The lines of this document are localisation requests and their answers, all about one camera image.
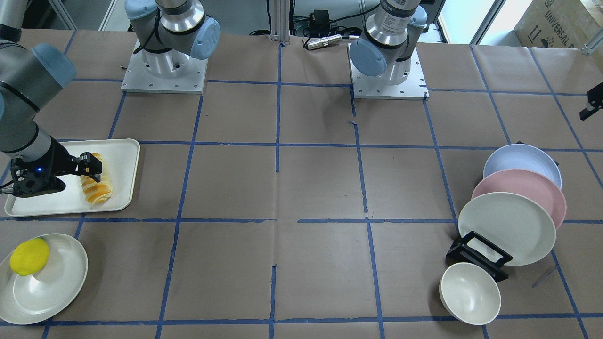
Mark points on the cream bowl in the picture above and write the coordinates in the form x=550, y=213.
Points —
x=470, y=294

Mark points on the yellow lemon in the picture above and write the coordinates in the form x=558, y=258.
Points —
x=29, y=257

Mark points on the blue plate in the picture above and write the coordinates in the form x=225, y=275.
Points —
x=525, y=157

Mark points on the white rectangular tray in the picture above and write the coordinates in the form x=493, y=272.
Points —
x=122, y=158

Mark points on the cardboard box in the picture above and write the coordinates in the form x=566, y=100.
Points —
x=559, y=23

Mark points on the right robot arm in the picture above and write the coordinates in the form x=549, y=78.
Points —
x=30, y=78

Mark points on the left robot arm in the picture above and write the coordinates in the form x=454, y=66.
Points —
x=383, y=60

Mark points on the orange striped bread roll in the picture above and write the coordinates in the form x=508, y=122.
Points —
x=94, y=192

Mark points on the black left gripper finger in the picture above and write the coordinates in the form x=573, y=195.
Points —
x=594, y=102

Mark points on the aluminium frame post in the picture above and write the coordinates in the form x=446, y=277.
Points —
x=281, y=19

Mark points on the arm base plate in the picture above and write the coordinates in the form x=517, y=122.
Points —
x=401, y=80
x=169, y=73

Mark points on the black dish rack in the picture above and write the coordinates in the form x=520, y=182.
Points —
x=476, y=249

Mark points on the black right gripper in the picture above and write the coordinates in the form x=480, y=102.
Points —
x=62, y=162

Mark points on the silver cylinder connector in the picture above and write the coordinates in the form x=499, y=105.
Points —
x=314, y=43

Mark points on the cream plate in rack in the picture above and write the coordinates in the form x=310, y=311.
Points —
x=512, y=222

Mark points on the white plate with lemon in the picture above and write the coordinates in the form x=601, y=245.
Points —
x=34, y=298

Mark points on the pink plate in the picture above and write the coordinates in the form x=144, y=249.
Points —
x=529, y=184

